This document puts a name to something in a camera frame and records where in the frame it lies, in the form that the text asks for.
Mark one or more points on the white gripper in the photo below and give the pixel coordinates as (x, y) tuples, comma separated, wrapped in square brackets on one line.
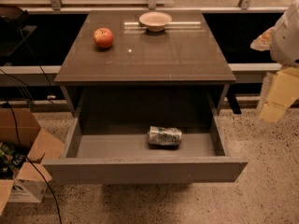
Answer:
[(286, 37)]

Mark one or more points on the crushed green 7up can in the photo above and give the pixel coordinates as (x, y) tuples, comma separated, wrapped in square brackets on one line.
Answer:
[(162, 136)]

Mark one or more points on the grey cabinet with counter top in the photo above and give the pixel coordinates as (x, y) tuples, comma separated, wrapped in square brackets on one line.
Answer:
[(185, 52)]

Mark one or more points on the open grey top drawer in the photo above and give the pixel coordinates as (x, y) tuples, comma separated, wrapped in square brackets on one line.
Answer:
[(108, 140)]

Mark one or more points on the beige ceramic bowl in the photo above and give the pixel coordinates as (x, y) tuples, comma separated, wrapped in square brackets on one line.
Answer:
[(155, 21)]

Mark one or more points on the red apple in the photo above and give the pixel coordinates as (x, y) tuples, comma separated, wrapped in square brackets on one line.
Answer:
[(103, 38)]

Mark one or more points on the open cardboard box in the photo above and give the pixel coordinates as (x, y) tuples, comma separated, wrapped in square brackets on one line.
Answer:
[(24, 149)]

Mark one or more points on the black device on shelf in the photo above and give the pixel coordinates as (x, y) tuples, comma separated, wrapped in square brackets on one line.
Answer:
[(13, 15)]

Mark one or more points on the snack packets in box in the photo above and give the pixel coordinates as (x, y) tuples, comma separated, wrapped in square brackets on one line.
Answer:
[(11, 160)]

